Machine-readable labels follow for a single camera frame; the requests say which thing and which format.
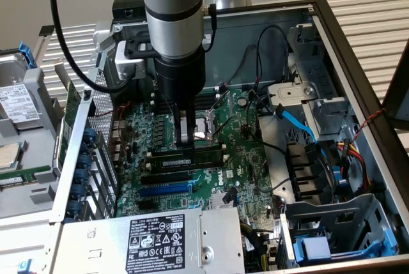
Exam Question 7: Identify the green RAM stick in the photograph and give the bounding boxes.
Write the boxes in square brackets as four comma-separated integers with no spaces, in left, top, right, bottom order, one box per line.
[0,165,52,188]
[148,149,225,173]

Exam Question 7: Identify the grey metal disk bay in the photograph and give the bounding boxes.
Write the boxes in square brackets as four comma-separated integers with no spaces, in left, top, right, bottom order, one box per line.
[266,23,355,137]

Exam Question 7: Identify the silver chipset heatsink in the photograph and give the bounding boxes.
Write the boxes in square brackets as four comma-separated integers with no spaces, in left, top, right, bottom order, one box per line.
[209,192,231,210]

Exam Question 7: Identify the black SATA plug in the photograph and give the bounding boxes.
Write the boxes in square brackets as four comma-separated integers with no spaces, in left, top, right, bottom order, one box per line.
[222,188,238,206]

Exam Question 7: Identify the thin red black wire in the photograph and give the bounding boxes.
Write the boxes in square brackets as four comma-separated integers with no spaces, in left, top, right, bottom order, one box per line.
[95,101,132,147]

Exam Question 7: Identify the grey metal PC case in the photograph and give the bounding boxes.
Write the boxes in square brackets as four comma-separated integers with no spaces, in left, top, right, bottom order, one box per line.
[49,0,409,274]

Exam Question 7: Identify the metal strip with black cap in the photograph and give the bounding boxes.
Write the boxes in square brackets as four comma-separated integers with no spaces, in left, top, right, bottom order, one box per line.
[31,24,56,63]

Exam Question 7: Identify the CPU socket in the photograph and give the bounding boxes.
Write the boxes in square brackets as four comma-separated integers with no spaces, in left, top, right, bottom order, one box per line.
[172,112,222,147]

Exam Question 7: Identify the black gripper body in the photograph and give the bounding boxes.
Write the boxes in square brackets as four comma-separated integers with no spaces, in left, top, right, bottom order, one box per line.
[153,47,207,107]

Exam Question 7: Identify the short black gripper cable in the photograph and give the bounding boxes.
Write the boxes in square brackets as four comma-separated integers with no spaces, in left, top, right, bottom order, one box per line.
[202,3,219,52]

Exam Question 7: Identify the black yellow wire bundle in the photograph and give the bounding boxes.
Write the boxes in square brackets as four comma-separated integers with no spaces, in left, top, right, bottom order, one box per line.
[241,221,282,274]

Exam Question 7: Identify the dark brown panel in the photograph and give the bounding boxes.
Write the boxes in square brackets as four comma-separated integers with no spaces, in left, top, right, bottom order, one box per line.
[381,39,409,132]

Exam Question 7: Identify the blue expansion slot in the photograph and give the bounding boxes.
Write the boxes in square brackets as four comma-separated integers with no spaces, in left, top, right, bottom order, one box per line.
[138,181,194,197]

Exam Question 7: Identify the silver hard disk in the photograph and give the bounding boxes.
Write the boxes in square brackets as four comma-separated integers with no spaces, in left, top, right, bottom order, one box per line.
[0,54,44,131]

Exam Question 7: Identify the black box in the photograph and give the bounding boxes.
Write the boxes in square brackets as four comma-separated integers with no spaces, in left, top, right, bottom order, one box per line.
[111,0,148,22]

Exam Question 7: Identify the blue plastic disk bracket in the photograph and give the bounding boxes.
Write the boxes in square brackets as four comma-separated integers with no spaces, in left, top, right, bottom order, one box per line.
[18,40,35,71]

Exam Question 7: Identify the metal disk bay, blue rails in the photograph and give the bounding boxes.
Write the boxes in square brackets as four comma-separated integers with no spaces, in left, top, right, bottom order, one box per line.
[277,192,401,271]

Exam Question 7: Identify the thick black wire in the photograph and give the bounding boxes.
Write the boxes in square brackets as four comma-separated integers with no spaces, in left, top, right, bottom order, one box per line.
[256,24,291,91]

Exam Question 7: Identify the black fan shroud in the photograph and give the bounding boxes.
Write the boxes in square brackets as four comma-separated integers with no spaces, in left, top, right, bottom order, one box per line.
[285,141,336,206]

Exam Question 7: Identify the thick black camera cable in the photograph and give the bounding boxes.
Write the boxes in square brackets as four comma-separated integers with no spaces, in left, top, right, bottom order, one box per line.
[48,0,130,93]

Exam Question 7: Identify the yellow red power wires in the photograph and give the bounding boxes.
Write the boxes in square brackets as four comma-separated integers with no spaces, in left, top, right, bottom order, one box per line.
[337,138,377,195]

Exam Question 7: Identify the blue SATA wire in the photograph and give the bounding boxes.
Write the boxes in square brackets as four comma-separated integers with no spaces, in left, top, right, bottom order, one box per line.
[274,103,328,158]

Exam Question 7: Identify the green motherboard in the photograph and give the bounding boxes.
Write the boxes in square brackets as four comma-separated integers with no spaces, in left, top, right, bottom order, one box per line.
[114,87,282,220]

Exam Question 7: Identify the red black twisted wire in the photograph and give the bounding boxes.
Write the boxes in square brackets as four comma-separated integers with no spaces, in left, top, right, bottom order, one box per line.
[350,107,388,149]

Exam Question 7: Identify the silver CPU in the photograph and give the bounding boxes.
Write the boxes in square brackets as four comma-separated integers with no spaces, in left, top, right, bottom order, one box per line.
[0,141,20,171]

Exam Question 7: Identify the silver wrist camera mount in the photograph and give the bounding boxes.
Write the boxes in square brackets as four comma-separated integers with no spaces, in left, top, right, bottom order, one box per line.
[114,36,158,80]

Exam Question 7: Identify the silver socket cover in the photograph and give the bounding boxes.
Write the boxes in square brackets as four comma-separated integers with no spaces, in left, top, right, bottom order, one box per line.
[206,89,235,136]

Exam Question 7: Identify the green graphics card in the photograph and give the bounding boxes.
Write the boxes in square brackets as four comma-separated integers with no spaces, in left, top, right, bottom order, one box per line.
[52,58,83,165]

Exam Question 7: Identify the grey power supply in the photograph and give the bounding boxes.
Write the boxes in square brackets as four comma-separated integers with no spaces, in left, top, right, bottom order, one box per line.
[56,206,246,274]

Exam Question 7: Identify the long black expansion slot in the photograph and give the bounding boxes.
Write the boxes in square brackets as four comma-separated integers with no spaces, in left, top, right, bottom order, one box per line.
[140,171,192,186]

